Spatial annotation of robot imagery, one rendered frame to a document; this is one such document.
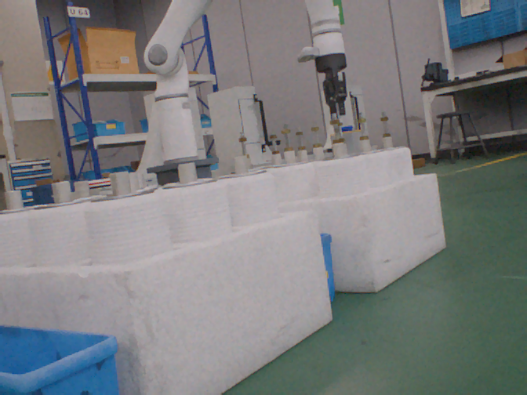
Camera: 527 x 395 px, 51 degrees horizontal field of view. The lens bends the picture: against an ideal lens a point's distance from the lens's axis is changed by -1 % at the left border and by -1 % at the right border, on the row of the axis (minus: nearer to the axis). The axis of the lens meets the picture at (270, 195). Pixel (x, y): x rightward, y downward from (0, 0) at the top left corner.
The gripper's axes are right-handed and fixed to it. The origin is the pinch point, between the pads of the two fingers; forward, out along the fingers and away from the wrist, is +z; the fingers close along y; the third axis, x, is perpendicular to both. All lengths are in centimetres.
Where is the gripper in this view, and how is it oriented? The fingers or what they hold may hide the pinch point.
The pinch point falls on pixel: (338, 114)
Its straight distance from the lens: 139.2
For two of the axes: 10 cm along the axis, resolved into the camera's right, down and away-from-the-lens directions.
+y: -1.2, -0.4, 9.9
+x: -9.8, 1.5, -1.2
